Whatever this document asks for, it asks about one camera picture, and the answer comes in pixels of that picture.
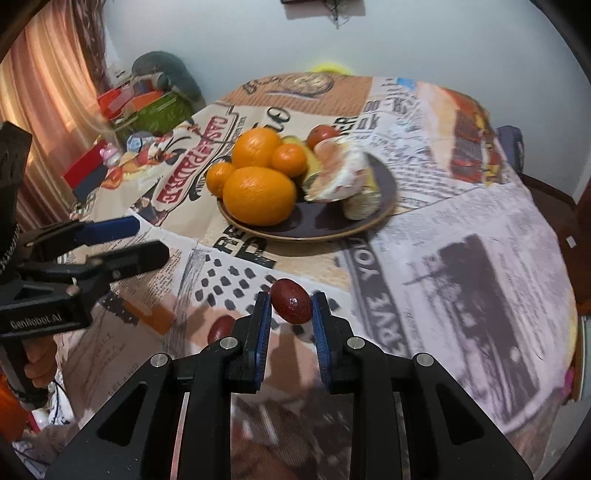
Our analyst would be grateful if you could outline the dark red plum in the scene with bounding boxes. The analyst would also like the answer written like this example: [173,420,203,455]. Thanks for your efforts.
[270,278,312,325]
[207,315,235,344]

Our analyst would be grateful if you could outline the large plain orange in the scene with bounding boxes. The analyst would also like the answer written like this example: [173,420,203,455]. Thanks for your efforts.
[222,166,297,227]

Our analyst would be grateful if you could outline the small mandarin orange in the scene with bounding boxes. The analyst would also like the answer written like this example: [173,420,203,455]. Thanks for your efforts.
[270,143,308,178]

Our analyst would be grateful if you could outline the large orange with sticker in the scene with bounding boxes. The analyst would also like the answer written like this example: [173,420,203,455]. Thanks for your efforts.
[231,127,283,169]

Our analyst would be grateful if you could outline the red tomato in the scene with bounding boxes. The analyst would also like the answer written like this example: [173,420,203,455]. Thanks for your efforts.
[305,124,341,150]

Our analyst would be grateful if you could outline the person's left hand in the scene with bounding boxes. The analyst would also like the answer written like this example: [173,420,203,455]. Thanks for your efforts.
[23,336,57,388]

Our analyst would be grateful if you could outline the pink toy figure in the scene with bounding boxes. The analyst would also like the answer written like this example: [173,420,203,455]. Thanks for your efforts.
[99,142,122,168]

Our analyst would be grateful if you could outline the dark purple plate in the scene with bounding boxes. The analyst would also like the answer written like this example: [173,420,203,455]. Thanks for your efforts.
[217,154,398,242]

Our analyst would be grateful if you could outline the newspaper print tablecloth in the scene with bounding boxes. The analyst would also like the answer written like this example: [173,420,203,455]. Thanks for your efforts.
[58,74,576,469]

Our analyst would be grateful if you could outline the green and orange boxes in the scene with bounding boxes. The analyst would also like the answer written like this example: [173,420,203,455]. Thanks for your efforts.
[97,72,195,143]

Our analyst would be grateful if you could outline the pink curtain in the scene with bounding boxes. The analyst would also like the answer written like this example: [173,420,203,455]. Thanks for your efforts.
[1,1,113,230]

